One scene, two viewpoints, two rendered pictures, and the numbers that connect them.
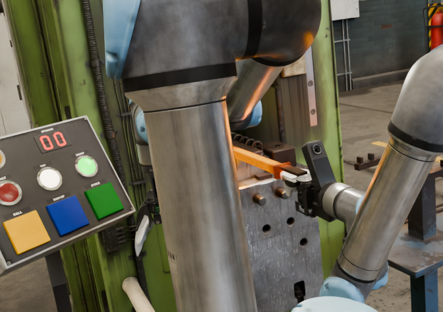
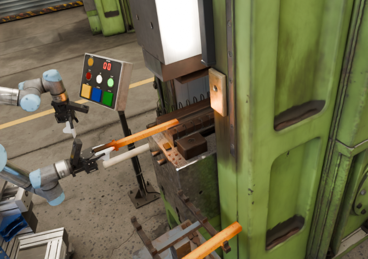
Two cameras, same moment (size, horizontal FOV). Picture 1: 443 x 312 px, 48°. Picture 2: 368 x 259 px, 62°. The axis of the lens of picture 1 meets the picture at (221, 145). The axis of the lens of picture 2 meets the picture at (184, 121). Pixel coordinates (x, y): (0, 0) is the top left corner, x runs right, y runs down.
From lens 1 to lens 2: 204 cm
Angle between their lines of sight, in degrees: 81
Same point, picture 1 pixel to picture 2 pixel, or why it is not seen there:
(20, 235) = (84, 91)
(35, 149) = (101, 65)
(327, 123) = (243, 164)
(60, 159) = (105, 74)
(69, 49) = not seen: hidden behind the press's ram
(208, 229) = not seen: outside the picture
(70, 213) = (96, 95)
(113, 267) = not seen: hidden behind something
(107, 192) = (109, 96)
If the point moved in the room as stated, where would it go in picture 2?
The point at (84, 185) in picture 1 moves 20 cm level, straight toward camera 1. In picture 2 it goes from (106, 88) to (71, 98)
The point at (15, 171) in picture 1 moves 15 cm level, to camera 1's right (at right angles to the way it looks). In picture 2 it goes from (93, 70) to (90, 81)
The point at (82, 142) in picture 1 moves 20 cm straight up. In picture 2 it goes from (115, 72) to (105, 38)
